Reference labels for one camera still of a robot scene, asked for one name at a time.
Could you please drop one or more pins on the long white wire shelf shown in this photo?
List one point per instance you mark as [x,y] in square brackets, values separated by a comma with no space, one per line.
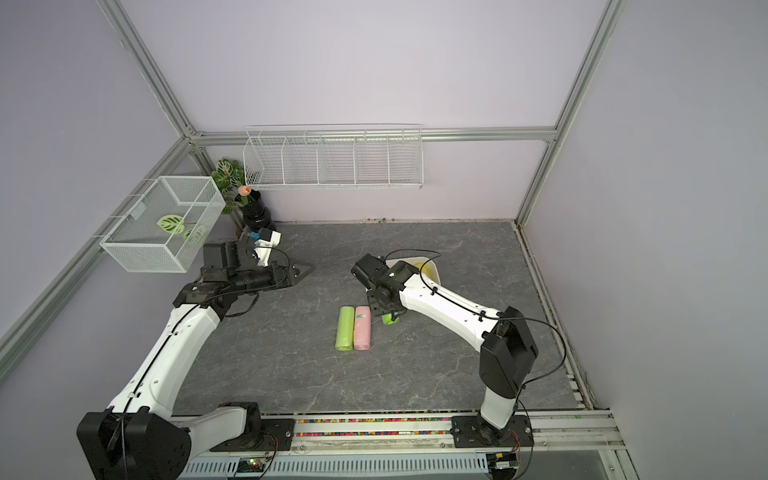
[318,156]

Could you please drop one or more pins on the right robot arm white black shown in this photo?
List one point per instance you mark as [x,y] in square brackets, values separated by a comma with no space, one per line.
[503,339]

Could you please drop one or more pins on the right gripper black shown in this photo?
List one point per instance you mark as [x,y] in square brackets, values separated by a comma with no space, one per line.
[375,308]

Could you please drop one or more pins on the yellow trash bag roll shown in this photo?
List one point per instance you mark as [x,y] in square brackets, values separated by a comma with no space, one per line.
[428,269]

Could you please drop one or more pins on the white wire basket cube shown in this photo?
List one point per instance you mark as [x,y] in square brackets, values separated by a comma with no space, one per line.
[164,230]

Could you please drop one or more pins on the white plastic storage box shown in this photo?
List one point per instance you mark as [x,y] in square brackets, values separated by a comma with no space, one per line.
[400,275]

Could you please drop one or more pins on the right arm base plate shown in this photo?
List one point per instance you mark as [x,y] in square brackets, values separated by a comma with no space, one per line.
[472,431]

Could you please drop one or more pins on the light green roll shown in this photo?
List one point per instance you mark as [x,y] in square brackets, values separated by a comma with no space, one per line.
[345,329]

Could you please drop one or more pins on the black vase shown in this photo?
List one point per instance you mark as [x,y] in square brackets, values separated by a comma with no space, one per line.
[255,214]

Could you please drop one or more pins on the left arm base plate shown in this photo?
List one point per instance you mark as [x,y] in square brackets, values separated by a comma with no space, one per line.
[270,434]

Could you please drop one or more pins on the green artificial plant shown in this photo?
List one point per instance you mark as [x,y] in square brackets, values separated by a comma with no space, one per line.
[229,177]

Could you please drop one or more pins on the aluminium mounting rail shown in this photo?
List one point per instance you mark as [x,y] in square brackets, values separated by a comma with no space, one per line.
[435,432]

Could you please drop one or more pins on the bright green roll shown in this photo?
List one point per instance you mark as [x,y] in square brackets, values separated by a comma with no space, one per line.
[390,318]

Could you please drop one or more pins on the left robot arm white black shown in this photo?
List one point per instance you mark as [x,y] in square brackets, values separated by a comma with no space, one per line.
[136,436]

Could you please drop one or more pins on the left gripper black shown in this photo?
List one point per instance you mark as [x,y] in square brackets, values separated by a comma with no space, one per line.
[287,281]

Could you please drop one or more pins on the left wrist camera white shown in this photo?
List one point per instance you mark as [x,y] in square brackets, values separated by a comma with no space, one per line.
[263,242]

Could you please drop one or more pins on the white vented cable duct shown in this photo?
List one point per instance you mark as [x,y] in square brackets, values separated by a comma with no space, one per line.
[355,466]

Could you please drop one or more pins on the pink trash bag roll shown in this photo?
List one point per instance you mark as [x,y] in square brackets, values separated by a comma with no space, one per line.
[362,328]

